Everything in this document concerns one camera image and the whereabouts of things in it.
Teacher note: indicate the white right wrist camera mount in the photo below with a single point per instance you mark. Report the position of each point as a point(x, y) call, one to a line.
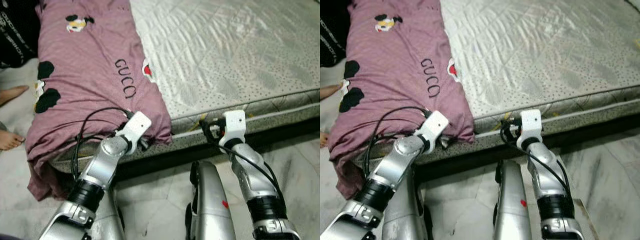
point(531, 124)
point(234, 125)

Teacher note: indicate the white quilted mattress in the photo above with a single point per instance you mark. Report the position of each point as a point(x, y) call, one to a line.
point(540, 55)
point(230, 55)

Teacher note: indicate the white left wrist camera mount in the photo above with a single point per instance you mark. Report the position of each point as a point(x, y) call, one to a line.
point(434, 125)
point(137, 125)

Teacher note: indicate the silver robot leg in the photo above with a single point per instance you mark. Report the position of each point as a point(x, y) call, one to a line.
point(212, 205)
point(512, 205)
point(405, 215)
point(107, 220)

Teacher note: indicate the silver robot left leg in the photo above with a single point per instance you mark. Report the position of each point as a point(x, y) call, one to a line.
point(107, 220)
point(405, 215)

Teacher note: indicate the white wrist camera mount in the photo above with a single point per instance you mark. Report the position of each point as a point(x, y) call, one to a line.
point(137, 125)
point(434, 125)
point(234, 125)
point(531, 124)

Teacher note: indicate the black printed garment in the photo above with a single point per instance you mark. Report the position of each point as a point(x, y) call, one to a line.
point(17, 30)
point(334, 30)

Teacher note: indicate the pink printed blanket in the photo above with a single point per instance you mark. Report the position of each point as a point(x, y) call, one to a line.
point(90, 65)
point(395, 65)

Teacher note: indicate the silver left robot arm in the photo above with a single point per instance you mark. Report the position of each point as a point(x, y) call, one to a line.
point(395, 167)
point(100, 165)

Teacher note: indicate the silver robot right leg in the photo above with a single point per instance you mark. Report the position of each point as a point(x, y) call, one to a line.
point(212, 205)
point(512, 205)

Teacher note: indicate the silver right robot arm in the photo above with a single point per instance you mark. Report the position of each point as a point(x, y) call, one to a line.
point(547, 180)
point(252, 180)

